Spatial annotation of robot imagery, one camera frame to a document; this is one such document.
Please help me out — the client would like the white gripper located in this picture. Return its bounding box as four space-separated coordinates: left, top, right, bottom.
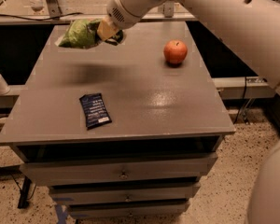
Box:
97 0 166 41

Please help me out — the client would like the green jalapeno chip bag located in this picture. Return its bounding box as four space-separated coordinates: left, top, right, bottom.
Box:
55 19 124 49

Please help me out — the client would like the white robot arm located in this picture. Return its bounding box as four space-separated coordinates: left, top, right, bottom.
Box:
98 0 280 224

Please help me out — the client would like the red apple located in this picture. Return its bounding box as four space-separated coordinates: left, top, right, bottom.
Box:
163 40 188 64

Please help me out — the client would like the dark blue snack packet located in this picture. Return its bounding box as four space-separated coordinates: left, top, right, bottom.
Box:
79 93 112 130

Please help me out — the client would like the grey drawer cabinet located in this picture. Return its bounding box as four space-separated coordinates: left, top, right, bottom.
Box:
0 21 237 220

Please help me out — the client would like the top grey drawer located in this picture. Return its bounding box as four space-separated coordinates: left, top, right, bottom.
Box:
20 153 217 186

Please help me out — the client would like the grey drawer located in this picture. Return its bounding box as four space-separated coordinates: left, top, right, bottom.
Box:
68 200 189 219
20 153 217 186
49 181 201 205

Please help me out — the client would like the middle grey drawer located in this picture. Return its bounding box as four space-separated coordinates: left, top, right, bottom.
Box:
49 181 201 205

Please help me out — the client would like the bottom grey drawer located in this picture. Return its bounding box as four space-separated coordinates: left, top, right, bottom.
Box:
68 200 189 219

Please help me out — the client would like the metal frame rail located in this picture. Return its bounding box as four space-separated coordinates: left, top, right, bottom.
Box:
0 12 196 25

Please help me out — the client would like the black cable on rail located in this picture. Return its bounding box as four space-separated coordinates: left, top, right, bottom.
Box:
0 11 84 21

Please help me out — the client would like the black cable right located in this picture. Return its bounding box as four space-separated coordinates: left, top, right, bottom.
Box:
232 76 248 125

